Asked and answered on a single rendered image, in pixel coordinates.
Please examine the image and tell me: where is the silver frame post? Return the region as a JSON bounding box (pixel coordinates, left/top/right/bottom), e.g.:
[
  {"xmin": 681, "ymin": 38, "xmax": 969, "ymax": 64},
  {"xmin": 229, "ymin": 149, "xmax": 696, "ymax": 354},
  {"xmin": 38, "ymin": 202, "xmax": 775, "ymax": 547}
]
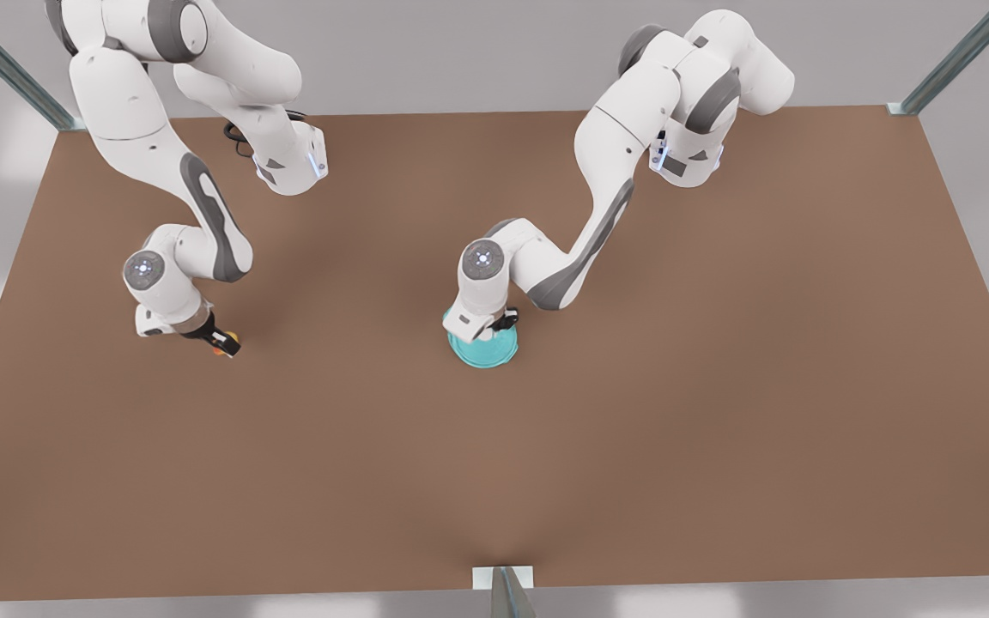
[
  {"xmin": 887, "ymin": 0, "xmax": 989, "ymax": 117},
  {"xmin": 471, "ymin": 566, "xmax": 537, "ymax": 618},
  {"xmin": 0, "ymin": 0, "xmax": 86, "ymax": 132}
]

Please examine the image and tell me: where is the black cable loop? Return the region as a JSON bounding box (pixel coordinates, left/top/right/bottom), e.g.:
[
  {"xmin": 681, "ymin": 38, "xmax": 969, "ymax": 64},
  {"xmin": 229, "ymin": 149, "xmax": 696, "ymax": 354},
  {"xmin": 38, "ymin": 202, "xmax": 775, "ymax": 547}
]
[{"xmin": 223, "ymin": 110, "xmax": 308, "ymax": 159}]

